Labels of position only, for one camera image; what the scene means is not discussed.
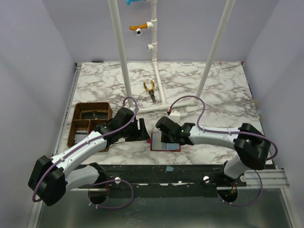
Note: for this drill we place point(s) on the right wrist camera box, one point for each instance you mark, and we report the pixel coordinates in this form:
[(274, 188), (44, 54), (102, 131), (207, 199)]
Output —
[(174, 116)]

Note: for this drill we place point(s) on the blue hook on pipe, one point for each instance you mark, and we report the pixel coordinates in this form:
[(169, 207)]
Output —
[(129, 2)]

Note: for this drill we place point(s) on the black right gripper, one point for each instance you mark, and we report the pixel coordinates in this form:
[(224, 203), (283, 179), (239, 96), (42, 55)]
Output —
[(167, 137)]

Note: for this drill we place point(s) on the white PVC pipe frame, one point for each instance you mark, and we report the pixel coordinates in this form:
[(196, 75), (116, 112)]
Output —
[(153, 47)]

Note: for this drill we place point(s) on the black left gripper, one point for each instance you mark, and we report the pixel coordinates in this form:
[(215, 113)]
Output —
[(137, 130)]

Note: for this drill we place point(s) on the aluminium frame rail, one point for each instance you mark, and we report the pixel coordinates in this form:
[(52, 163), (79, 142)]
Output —
[(271, 179)]

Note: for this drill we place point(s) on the red leather card holder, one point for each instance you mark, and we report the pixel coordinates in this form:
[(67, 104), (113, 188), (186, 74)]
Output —
[(156, 144)]

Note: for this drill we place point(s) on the card in basket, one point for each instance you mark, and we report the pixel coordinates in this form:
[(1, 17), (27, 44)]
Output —
[(80, 135)]

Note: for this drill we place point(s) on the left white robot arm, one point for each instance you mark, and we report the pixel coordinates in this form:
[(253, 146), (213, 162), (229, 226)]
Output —
[(52, 177)]

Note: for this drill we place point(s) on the yellow handled pliers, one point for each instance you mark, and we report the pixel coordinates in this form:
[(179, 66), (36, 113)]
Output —
[(150, 91)]

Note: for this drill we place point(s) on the brown wicker basket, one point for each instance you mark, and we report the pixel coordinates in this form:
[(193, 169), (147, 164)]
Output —
[(87, 116)]

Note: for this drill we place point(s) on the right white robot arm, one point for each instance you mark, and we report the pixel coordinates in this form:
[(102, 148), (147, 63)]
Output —
[(251, 146)]

